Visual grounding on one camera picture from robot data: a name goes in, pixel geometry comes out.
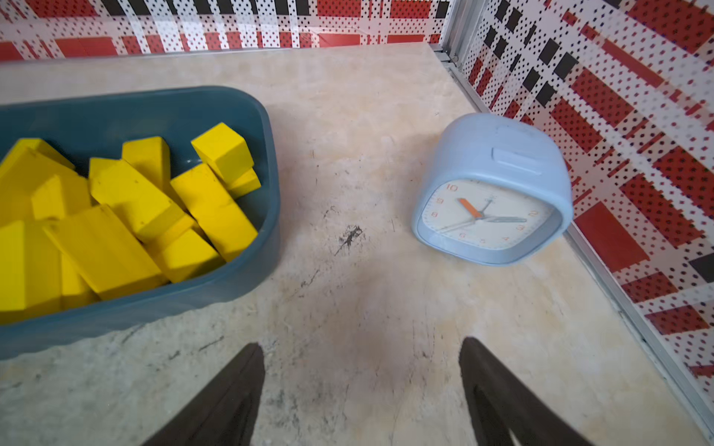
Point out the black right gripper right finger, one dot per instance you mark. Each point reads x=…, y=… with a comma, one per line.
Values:
x=503, y=410

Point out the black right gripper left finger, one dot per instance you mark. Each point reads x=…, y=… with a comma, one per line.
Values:
x=225, y=411

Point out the long yellow block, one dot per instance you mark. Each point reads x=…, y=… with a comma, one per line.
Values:
x=105, y=253

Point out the large yellow block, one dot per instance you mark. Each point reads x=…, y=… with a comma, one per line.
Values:
x=218, y=215

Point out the yellow rectangular block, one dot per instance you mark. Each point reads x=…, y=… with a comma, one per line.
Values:
x=143, y=208

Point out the yellow bar block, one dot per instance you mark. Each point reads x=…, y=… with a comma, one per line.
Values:
x=151, y=157

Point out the light blue alarm clock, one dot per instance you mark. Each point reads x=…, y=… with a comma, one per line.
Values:
x=497, y=191

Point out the dark teal plastic bin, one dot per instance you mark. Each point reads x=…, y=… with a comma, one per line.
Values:
x=96, y=126

